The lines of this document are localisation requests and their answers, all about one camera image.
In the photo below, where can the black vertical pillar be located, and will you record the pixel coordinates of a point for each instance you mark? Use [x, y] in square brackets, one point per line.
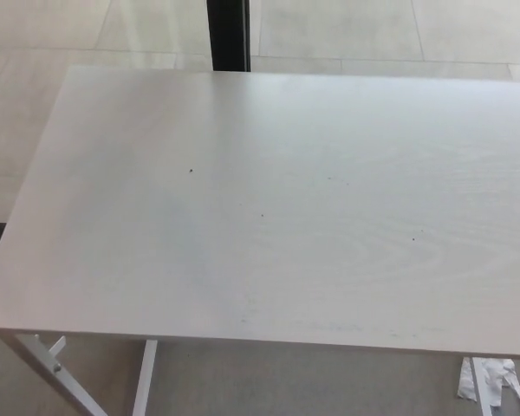
[229, 34]

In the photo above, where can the white diagonal table leg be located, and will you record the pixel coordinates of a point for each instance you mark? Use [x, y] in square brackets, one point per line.
[52, 372]

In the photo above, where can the crumpled white tape scrap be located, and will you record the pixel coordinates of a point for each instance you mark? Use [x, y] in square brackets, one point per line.
[466, 383]

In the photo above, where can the white upright table leg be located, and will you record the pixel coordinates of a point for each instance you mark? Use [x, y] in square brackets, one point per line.
[144, 377]
[483, 385]

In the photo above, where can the white metal bracket strut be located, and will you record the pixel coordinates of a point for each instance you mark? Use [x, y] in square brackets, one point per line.
[57, 346]

